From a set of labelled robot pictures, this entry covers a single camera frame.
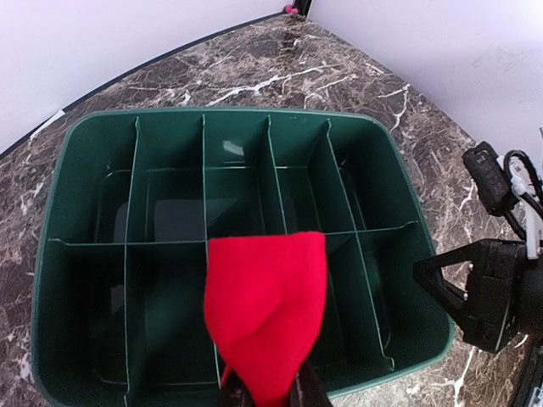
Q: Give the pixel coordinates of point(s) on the right black frame post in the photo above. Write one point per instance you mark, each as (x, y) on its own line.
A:
(303, 6)

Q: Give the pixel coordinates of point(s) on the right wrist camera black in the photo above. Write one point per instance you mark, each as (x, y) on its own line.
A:
(494, 189)

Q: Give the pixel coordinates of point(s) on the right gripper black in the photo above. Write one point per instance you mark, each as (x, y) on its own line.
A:
(503, 294)

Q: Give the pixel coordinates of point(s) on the red santa sock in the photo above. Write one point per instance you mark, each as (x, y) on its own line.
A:
(264, 301)

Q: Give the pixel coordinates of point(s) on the green compartment tray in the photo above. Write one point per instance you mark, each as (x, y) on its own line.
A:
(204, 257)

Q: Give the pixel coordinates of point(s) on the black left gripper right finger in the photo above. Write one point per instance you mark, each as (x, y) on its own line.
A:
(306, 390)

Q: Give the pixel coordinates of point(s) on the left gripper white black left finger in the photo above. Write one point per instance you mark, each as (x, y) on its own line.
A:
(233, 393)

